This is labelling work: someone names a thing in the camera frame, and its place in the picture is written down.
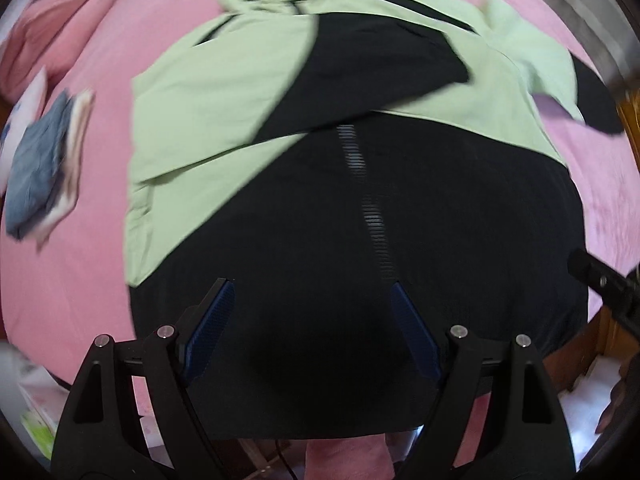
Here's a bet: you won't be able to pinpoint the white printed pillow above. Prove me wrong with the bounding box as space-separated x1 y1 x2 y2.
0 67 48 196

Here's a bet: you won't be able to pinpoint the pink pajama pants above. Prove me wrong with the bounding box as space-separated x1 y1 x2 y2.
305 435 393 480

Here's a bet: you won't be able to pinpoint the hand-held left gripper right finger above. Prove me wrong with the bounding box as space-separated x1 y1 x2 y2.
390 281 578 480

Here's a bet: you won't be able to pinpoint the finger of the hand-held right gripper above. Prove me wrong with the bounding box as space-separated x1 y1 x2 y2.
567 249 640 333

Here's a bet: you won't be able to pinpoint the person's right hand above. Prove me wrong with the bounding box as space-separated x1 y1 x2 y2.
595 360 633 436

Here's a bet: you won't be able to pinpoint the green tissue packet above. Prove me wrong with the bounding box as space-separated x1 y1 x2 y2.
20 407 57 461

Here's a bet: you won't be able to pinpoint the folded pink quilt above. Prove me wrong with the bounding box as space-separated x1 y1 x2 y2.
0 0 118 101

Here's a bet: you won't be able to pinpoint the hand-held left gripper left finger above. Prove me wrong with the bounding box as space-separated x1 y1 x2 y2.
50 277 237 480

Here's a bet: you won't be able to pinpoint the folded blue jeans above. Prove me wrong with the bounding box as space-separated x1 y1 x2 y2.
5 91 76 240

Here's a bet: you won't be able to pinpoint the green and black jacket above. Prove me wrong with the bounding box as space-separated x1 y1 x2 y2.
122 0 623 443

